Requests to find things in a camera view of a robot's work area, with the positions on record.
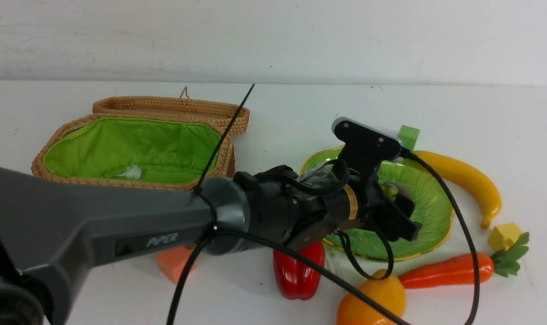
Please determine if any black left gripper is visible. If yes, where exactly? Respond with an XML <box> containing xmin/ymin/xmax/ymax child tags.
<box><xmin>334</xmin><ymin>176</ymin><xmax>422</xmax><ymax>242</ymax></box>

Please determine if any purple toy mangosteen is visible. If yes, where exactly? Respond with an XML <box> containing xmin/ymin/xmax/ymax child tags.
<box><xmin>381</xmin><ymin>182</ymin><xmax>412</xmax><ymax>201</ymax></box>

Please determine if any orange yellow toy mango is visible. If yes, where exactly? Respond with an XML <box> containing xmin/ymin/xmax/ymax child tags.
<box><xmin>336</xmin><ymin>269</ymin><xmax>407</xmax><ymax>325</ymax></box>

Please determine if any yellow toy banana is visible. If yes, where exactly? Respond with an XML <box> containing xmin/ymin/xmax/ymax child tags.
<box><xmin>414</xmin><ymin>150</ymin><xmax>502</xmax><ymax>230</ymax></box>

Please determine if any orange toy carrot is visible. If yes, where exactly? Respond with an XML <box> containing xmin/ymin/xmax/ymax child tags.
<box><xmin>399</xmin><ymin>232</ymin><xmax>530</xmax><ymax>289</ymax></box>

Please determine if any red toy bell pepper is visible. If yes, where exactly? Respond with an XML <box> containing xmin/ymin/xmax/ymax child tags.
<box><xmin>272</xmin><ymin>242</ymin><xmax>325</xmax><ymax>301</ymax></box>

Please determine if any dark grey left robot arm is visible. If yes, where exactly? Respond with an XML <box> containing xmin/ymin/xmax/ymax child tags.
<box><xmin>0</xmin><ymin>165</ymin><xmax>422</xmax><ymax>325</ymax></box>

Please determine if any green glass leaf plate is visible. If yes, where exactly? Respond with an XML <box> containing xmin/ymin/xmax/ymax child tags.
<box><xmin>299</xmin><ymin>146</ymin><xmax>454</xmax><ymax>262</ymax></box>

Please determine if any green foam cube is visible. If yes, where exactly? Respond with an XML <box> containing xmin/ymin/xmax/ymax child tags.
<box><xmin>397</xmin><ymin>125</ymin><xmax>420</xmax><ymax>151</ymax></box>

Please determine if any yellow foam cube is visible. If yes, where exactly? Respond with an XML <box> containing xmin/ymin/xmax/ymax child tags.
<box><xmin>487</xmin><ymin>223</ymin><xmax>522</xmax><ymax>252</ymax></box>

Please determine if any black zip tie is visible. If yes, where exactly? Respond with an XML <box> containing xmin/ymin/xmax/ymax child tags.
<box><xmin>193</xmin><ymin>83</ymin><xmax>255</xmax><ymax>194</ymax></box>

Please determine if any woven wicker basket lid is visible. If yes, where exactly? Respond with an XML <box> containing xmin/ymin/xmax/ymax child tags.
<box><xmin>93</xmin><ymin>87</ymin><xmax>238</xmax><ymax>131</ymax></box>

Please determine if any orange foam cube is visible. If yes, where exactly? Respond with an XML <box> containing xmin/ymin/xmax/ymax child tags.
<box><xmin>156</xmin><ymin>244</ymin><xmax>197</xmax><ymax>284</ymax></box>

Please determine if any woven wicker basket green lining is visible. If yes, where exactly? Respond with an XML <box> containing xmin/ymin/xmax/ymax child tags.
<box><xmin>31</xmin><ymin>113</ymin><xmax>236</xmax><ymax>190</ymax></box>

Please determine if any black left camera cable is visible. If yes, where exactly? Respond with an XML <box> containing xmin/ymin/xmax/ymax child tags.
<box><xmin>166</xmin><ymin>149</ymin><xmax>481</xmax><ymax>325</ymax></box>

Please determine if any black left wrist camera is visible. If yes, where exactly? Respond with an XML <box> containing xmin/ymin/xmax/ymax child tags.
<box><xmin>332</xmin><ymin>117</ymin><xmax>403</xmax><ymax>182</ymax></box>

